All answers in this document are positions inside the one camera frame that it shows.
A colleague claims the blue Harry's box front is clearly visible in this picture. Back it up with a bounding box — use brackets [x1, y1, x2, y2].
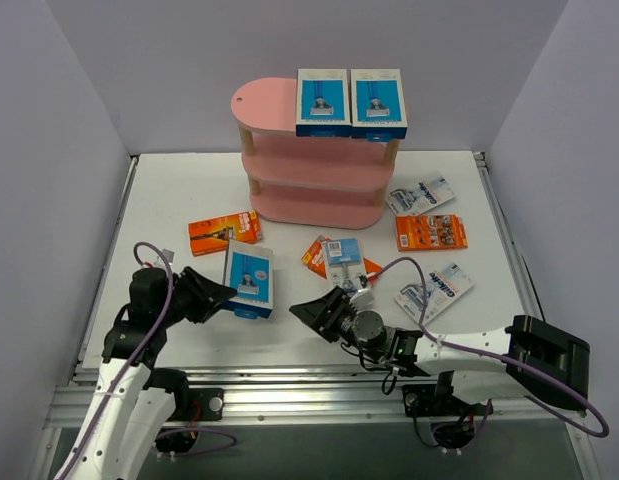
[295, 68, 352, 138]

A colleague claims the blue Harry's razor box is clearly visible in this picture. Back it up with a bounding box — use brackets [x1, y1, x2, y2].
[350, 69, 408, 143]

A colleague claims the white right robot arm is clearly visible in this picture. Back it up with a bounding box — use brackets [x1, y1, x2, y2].
[289, 287, 590, 413]

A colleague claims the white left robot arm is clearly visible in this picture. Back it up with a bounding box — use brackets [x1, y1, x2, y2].
[55, 267, 237, 479]

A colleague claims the pink three-tier shelf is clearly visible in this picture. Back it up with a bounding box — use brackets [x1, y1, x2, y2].
[231, 77, 400, 230]

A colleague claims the orange Gillette box centre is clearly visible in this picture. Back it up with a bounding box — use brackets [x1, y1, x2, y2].
[302, 235, 381, 279]

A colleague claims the clear blister razor pack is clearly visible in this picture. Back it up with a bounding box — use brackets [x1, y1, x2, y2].
[321, 238, 368, 296]

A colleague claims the orange Gillette Fusion box left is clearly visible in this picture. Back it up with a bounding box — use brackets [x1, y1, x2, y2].
[188, 211, 263, 257]

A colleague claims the white Gillette pack lower right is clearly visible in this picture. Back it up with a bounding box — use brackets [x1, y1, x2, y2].
[394, 263, 474, 325]

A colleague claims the white gillette pack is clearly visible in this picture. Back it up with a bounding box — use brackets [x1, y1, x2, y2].
[385, 171, 455, 216]
[394, 263, 474, 325]

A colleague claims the orange razor cartridge box right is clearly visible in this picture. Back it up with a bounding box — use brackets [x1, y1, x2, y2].
[395, 214, 468, 252]

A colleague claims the white Gillette pack upper right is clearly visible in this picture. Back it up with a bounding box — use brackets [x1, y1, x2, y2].
[385, 171, 455, 216]

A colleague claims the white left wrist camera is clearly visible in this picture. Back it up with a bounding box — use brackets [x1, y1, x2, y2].
[143, 249, 175, 270]

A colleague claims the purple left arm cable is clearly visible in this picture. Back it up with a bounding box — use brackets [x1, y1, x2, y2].
[53, 241, 238, 480]

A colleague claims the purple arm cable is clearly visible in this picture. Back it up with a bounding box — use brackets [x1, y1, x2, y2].
[361, 256, 610, 449]
[53, 241, 238, 480]

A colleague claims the aluminium front rail frame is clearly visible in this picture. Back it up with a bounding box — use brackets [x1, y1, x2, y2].
[43, 152, 588, 431]

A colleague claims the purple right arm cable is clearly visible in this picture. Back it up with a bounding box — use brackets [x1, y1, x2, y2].
[361, 256, 610, 449]

